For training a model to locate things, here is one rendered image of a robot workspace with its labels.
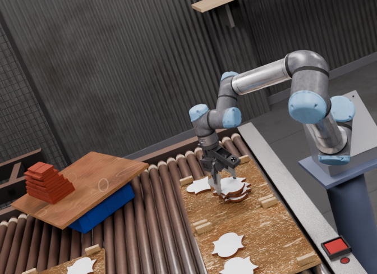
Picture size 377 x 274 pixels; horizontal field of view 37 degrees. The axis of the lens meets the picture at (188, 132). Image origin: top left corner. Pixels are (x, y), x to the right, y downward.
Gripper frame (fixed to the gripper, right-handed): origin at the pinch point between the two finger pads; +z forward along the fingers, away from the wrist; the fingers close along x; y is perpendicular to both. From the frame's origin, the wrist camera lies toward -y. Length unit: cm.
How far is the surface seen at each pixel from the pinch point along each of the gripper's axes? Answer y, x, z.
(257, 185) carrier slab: -3.8, -11.8, 6.5
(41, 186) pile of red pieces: 79, 38, -12
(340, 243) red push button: -54, 10, 7
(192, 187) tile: 24.2, -1.1, 5.4
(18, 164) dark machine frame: 153, 15, 0
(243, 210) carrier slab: -9.0, 4.8, 6.5
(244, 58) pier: 188, -229, 42
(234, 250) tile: -23.0, 26.8, 5.4
